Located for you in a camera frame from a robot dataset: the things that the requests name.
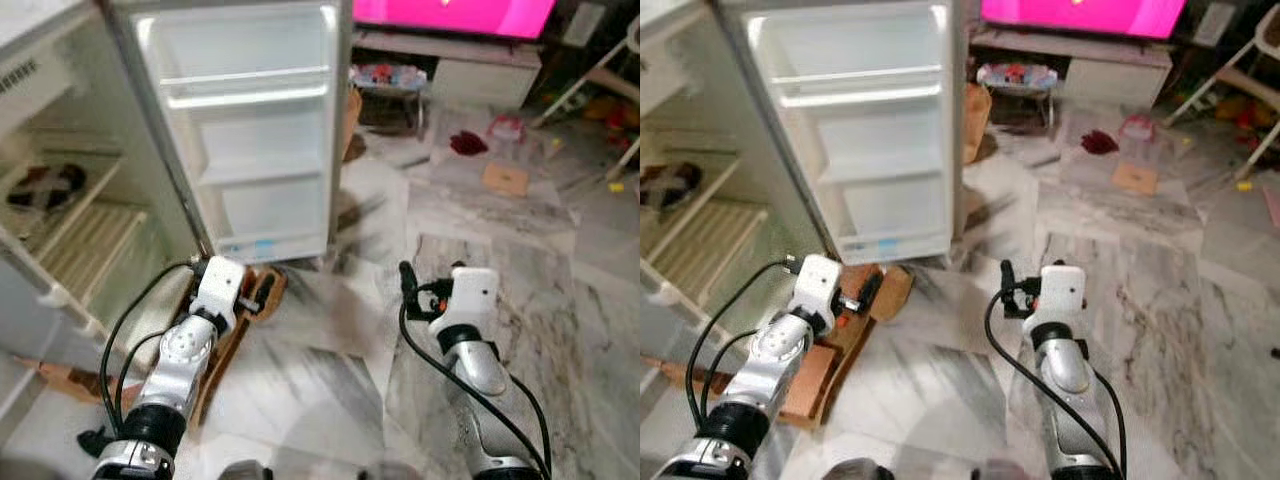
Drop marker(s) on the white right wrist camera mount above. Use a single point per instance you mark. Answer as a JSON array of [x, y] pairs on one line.
[[1062, 292], [475, 295]]

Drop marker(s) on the clear plastic sheet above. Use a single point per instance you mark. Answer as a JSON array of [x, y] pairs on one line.
[[1185, 165], [545, 165]]

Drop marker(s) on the pink sheet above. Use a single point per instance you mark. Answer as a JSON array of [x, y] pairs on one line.
[[1273, 210]]

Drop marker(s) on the tan cardboard box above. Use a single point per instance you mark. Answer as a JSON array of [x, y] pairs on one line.
[[351, 120], [977, 120]]

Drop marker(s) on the small brown cardboard piece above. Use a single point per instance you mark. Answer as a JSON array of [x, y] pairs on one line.
[[505, 178], [1135, 178]]

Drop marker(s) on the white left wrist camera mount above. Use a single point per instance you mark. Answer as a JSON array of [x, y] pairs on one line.
[[220, 285], [815, 285]]

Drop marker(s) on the white fridge body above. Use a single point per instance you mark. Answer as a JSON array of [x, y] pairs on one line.
[[110, 130], [730, 130]]

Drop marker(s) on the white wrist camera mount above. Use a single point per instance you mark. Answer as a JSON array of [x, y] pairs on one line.
[[1062, 292], [220, 285], [475, 295], [815, 285]]

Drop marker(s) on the white fridge door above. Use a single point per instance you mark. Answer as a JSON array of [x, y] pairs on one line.
[[260, 140], [880, 135]]

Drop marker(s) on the television with pink screen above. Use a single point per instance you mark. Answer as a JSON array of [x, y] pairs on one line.
[[1080, 15], [450, 15]]

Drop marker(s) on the plain white door shelf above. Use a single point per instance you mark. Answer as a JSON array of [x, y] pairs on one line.
[[260, 170], [880, 168]]

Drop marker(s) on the white freezer compartment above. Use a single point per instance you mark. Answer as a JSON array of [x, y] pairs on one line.
[[670, 70], [60, 85]]

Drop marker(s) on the clear container with pink lid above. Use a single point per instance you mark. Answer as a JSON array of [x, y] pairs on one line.
[[507, 127], [1137, 128]]

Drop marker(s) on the door shelf with blue label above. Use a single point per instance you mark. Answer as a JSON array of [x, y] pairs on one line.
[[270, 247], [890, 245]]

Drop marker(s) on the silver left robot leg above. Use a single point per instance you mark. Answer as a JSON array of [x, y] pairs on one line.
[[245, 472], [860, 470]]

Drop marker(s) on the red and yellow toy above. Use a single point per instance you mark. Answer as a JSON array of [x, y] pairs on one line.
[[1250, 112], [612, 112]]

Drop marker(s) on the dark red cloth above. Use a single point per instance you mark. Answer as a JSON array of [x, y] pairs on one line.
[[1098, 142], [468, 143]]

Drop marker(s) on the grey box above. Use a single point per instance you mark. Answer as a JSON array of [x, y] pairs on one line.
[[1217, 22], [585, 22]]

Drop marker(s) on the dark round bowl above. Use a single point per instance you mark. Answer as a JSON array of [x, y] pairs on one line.
[[670, 185], [45, 187]]

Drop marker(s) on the ribbed white crisper cover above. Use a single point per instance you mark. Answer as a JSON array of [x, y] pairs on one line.
[[710, 250], [90, 250]]

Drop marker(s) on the white fridge shelf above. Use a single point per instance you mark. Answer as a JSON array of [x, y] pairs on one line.
[[700, 205], [80, 208]]

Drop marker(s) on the door shelf with clear rail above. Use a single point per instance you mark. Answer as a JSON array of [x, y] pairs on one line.
[[860, 98], [245, 97]]

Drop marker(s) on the white television cabinet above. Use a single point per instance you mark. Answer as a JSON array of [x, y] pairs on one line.
[[480, 80], [1110, 80]]

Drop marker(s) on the white chair frame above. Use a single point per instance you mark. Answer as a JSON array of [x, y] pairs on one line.
[[580, 88], [1217, 81]]

